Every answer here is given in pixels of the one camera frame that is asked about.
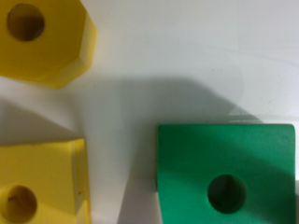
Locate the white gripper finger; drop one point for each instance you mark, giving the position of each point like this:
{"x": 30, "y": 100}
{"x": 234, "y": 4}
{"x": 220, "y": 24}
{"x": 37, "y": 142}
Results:
{"x": 140, "y": 203}

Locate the yellow octagon block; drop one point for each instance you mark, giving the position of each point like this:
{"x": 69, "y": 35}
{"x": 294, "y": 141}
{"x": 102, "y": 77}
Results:
{"x": 62, "y": 52}

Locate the yellow square block with hole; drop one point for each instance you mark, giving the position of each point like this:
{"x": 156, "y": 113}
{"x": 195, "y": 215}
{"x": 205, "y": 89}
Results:
{"x": 45, "y": 183}

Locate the dark green square block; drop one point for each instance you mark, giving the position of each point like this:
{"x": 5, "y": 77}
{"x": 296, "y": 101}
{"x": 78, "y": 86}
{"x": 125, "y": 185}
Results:
{"x": 226, "y": 173}

